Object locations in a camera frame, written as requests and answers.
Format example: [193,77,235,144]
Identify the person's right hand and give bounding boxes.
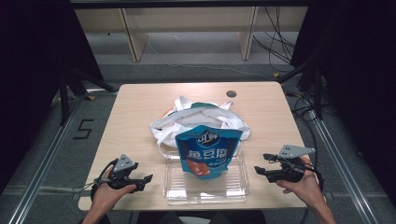
[276,157,325,209]

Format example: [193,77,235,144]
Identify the black floor cables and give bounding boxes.
[285,89,319,157]

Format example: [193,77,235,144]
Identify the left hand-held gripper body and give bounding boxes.
[106,153,139,190]

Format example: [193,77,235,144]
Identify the light wooden bench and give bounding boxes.
[74,6,309,63]

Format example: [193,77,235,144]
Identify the bundle of black cables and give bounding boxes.
[251,6,297,73]

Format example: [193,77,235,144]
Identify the blue snack packet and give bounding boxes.
[175,124,244,181]

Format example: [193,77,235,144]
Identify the dark curtain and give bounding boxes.
[290,0,396,198]
[0,0,105,195]

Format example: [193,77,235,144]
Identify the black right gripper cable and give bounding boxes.
[303,162,325,224]

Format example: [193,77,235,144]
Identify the person's left hand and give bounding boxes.
[92,170,137,214]

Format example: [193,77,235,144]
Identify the clear plastic tray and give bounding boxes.
[163,148,252,205]

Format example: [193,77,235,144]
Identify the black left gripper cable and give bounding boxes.
[90,158,120,224]

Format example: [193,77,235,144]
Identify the thin white floor cable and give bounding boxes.
[146,40,276,79]

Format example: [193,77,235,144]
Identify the black metal stand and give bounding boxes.
[58,67,120,126]
[276,57,325,121]

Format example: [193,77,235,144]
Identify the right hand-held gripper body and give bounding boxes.
[274,144,316,184]

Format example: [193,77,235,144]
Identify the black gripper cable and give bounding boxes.
[90,158,120,224]
[303,162,325,224]

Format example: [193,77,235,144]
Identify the white patterned tote bag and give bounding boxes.
[148,95,252,158]

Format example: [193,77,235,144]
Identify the metal floor rail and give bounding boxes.
[7,98,82,224]
[310,117,380,224]

